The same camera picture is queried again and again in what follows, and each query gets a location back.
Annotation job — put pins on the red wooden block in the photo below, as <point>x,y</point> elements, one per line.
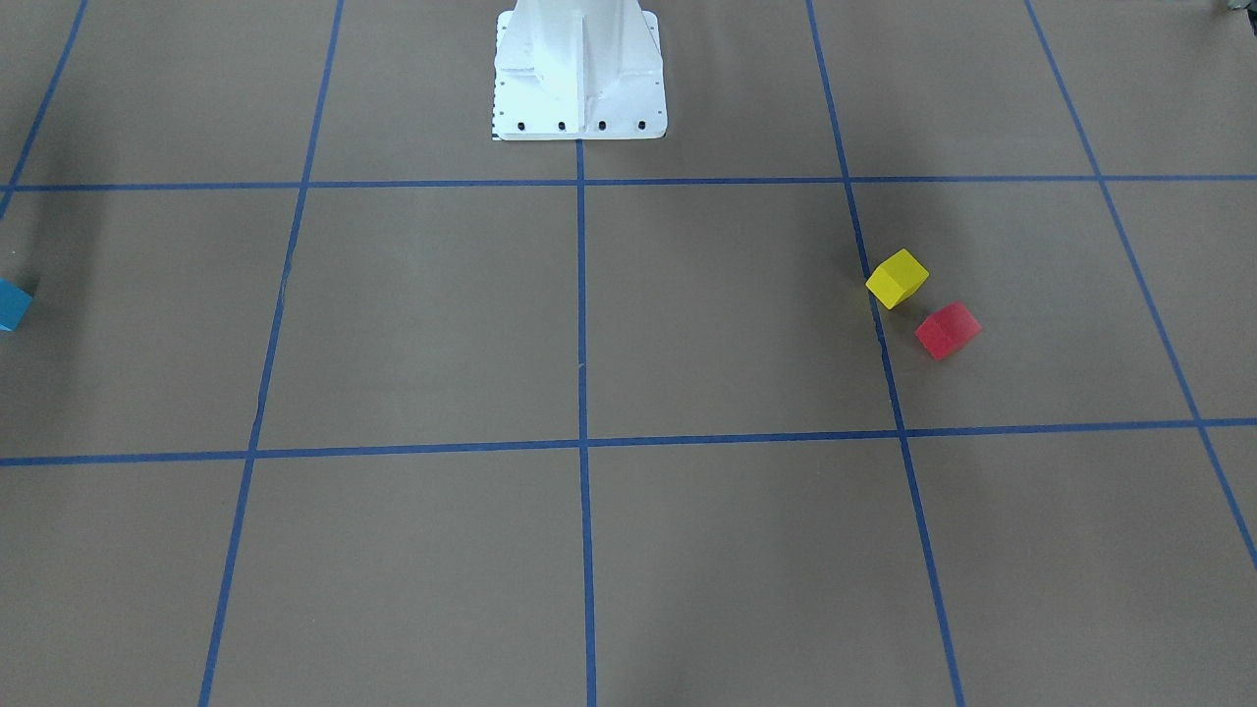
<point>948,330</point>

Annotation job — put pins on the blue wooden block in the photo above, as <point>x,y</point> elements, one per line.
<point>14,303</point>

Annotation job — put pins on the yellow wooden block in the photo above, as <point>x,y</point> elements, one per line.
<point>897,279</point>

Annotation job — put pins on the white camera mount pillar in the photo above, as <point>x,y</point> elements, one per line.
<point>578,70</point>

